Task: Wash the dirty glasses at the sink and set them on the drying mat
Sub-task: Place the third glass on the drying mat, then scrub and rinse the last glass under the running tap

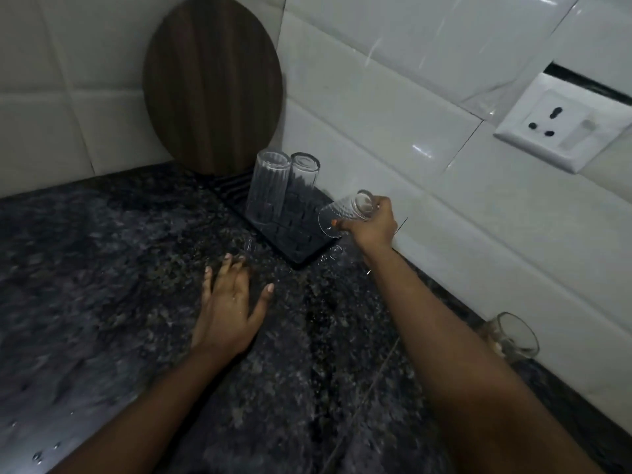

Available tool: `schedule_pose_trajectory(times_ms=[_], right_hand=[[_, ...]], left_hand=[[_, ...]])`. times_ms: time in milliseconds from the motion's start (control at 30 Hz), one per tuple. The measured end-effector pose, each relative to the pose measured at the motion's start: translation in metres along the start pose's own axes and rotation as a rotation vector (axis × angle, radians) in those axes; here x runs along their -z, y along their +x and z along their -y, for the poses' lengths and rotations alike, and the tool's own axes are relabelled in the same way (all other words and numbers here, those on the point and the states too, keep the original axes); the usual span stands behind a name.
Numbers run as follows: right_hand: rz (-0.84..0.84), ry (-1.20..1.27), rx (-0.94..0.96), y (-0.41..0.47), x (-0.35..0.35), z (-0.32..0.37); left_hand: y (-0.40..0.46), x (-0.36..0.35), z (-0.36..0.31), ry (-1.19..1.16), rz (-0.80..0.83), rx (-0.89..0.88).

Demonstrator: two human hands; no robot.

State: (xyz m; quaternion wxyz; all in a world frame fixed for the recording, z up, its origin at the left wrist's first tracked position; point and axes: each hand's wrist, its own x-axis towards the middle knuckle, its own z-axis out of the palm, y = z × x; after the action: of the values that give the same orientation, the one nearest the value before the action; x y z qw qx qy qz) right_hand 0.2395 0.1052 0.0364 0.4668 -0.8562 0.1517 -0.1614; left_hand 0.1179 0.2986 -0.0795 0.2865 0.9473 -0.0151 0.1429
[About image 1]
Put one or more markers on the person's right hand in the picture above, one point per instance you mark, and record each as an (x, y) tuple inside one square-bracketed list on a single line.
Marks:
[(375, 229)]

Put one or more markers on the person's left hand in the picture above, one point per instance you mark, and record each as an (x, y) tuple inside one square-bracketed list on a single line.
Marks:
[(227, 315)]

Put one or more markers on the drinking glass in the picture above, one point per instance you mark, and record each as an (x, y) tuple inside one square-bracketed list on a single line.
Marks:
[(516, 335), (345, 209), (305, 175), (266, 187)]

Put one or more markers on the black drying mat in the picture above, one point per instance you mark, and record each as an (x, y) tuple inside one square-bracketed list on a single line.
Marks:
[(296, 231)]

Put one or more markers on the person's left forearm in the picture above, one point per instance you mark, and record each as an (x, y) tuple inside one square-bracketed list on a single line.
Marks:
[(148, 419)]

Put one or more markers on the person's right forearm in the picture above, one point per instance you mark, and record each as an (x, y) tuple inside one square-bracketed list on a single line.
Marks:
[(469, 370)]

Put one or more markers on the round wooden cutting board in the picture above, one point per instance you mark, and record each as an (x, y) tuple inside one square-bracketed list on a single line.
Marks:
[(212, 83)]

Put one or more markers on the white wall socket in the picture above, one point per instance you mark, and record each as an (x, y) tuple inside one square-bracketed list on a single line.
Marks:
[(558, 123)]

